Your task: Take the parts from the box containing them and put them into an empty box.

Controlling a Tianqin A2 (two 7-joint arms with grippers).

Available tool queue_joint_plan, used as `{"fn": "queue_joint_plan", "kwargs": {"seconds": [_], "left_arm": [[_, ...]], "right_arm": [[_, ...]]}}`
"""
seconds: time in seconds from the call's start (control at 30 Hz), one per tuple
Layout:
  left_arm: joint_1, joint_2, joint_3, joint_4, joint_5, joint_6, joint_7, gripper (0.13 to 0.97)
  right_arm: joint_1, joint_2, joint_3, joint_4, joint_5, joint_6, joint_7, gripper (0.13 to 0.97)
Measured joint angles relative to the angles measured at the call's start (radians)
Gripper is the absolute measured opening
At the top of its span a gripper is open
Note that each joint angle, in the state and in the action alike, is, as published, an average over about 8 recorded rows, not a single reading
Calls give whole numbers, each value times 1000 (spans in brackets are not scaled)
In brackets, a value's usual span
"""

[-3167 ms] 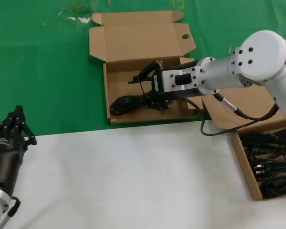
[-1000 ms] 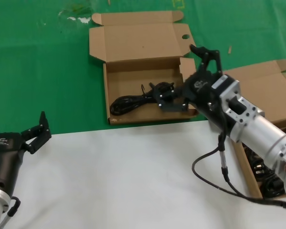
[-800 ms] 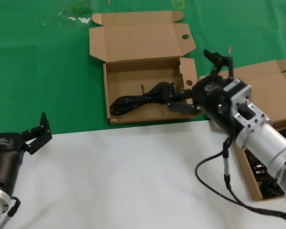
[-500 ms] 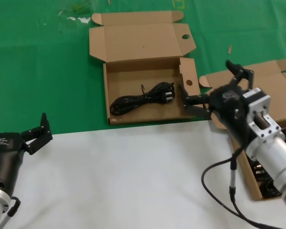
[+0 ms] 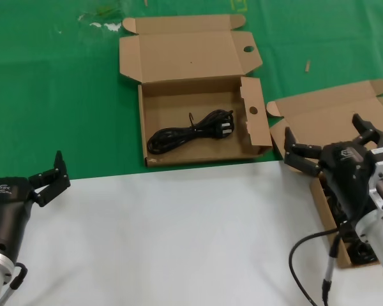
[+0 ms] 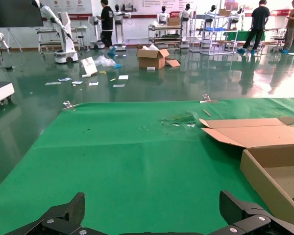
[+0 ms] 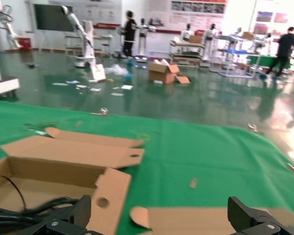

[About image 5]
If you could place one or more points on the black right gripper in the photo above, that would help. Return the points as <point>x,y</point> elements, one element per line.
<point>344,170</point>

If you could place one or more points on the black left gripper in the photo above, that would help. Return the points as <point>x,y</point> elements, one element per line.
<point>6,204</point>

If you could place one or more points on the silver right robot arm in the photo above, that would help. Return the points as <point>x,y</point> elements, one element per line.
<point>379,236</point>

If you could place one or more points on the open cardboard box with holes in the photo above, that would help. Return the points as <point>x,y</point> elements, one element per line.
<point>185,57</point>

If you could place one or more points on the small cardboard strip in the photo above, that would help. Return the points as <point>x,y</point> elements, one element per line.
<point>307,66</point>

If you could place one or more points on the green table cloth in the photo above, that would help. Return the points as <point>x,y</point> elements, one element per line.
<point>51,95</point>

